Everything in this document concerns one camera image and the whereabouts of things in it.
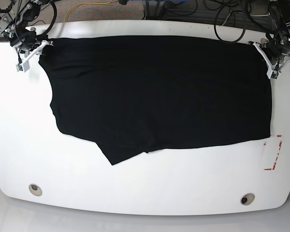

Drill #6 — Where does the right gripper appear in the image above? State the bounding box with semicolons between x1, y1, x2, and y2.
13;39;54;65

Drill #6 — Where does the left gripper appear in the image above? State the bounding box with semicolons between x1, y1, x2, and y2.
247;38;290;74

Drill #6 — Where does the black graphic T-shirt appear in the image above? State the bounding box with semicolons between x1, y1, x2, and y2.
39;36;272;165

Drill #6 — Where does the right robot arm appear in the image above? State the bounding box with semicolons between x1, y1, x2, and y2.
0;0;58;72

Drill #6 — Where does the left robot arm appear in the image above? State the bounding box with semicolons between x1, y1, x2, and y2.
244;0;290;79

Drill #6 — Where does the black tripod stand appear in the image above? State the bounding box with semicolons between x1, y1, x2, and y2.
0;0;15;14

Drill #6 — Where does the red tape rectangle marking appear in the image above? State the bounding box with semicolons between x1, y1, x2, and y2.
260;135;283;171

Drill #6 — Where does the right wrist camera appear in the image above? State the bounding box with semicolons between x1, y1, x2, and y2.
16;62;30;72

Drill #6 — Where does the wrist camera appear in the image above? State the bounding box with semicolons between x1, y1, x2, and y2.
16;62;30;72
267;68;281;80

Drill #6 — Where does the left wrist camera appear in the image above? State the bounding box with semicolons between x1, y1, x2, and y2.
267;68;281;80

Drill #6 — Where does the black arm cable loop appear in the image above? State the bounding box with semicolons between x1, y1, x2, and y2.
37;0;58;39
214;4;247;43

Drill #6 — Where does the black arm cable loop left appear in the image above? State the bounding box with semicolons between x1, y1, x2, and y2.
214;4;247;43

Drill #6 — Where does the yellow floor cable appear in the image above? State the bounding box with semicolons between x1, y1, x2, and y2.
64;0;112;23

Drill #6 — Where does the left table cable grommet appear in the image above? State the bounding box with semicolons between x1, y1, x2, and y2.
29;184;43;197

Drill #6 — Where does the table cable grommet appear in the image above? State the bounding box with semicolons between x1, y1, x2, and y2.
29;184;43;197
240;193;255;205

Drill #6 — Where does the right table cable grommet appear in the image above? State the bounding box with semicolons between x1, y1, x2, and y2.
240;193;255;205

